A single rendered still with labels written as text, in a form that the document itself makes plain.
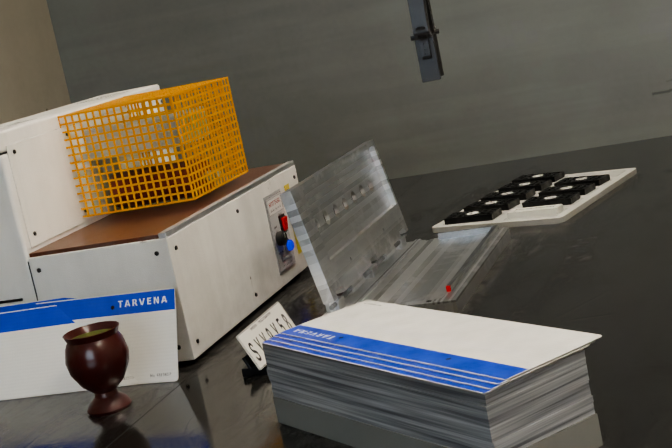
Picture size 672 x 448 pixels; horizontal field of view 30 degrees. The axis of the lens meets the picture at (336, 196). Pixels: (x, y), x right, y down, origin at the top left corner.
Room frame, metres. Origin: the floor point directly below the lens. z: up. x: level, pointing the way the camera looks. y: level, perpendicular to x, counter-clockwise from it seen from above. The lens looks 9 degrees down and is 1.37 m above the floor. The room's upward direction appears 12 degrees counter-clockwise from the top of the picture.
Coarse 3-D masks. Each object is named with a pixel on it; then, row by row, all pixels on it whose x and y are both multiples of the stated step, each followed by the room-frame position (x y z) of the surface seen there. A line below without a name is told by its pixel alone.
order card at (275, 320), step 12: (264, 312) 1.71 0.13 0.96; (276, 312) 1.74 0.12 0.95; (252, 324) 1.66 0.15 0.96; (264, 324) 1.69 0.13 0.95; (276, 324) 1.72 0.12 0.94; (288, 324) 1.74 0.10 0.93; (240, 336) 1.62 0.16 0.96; (252, 336) 1.64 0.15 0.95; (264, 336) 1.67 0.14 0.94; (252, 348) 1.62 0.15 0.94; (252, 360) 1.61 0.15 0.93; (264, 360) 1.63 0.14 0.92
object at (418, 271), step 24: (432, 240) 2.16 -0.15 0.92; (456, 240) 2.12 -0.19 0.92; (480, 240) 2.08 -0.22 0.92; (504, 240) 2.08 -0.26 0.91; (384, 264) 2.05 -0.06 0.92; (408, 264) 2.01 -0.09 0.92; (432, 264) 1.98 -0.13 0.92; (456, 264) 1.94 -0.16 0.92; (480, 264) 1.90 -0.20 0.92; (360, 288) 1.92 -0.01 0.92; (384, 288) 1.88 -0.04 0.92; (408, 288) 1.85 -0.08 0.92; (432, 288) 1.82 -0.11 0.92; (456, 288) 1.78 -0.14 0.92; (456, 312) 1.72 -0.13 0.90
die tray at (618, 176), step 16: (576, 176) 2.54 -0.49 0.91; (624, 176) 2.44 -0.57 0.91; (592, 192) 2.34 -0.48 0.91; (512, 208) 2.35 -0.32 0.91; (576, 208) 2.23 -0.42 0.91; (448, 224) 2.32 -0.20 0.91; (464, 224) 2.29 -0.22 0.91; (480, 224) 2.27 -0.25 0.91; (496, 224) 2.25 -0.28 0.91; (512, 224) 2.23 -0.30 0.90; (528, 224) 2.21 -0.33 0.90; (544, 224) 2.19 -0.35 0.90
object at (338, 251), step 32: (352, 160) 2.10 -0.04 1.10; (288, 192) 1.79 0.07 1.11; (320, 192) 1.92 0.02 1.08; (352, 192) 2.05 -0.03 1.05; (384, 192) 2.19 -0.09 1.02; (320, 224) 1.87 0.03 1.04; (352, 224) 1.99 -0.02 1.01; (384, 224) 2.09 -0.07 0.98; (320, 256) 1.80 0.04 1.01; (352, 256) 1.91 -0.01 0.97; (384, 256) 2.05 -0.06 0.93; (320, 288) 1.78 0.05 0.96; (352, 288) 1.87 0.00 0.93
